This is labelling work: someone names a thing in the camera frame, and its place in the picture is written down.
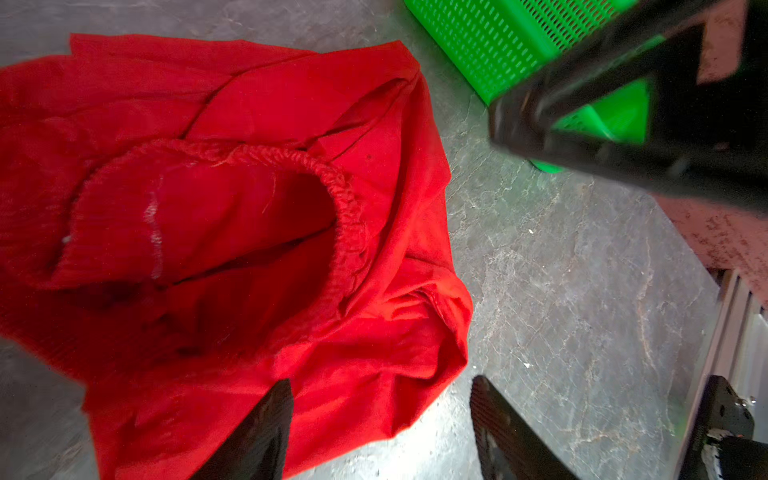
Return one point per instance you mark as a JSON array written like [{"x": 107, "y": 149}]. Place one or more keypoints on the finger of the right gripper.
[{"x": 705, "y": 139}]

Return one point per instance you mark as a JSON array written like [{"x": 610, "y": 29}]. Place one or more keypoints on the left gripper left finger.
[{"x": 257, "y": 447}]

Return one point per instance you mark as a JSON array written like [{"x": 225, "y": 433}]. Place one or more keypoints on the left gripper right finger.
[{"x": 507, "y": 446}]

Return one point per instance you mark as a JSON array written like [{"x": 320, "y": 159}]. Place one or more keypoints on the green plastic basket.
[{"x": 496, "y": 44}]

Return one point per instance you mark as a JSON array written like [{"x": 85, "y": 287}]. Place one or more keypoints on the red shorts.
[{"x": 185, "y": 223}]

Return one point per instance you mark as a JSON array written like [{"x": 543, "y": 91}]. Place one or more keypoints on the aluminium mounting rail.
[{"x": 736, "y": 350}]

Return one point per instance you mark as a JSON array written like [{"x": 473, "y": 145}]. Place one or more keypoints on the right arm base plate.
[{"x": 721, "y": 444}]

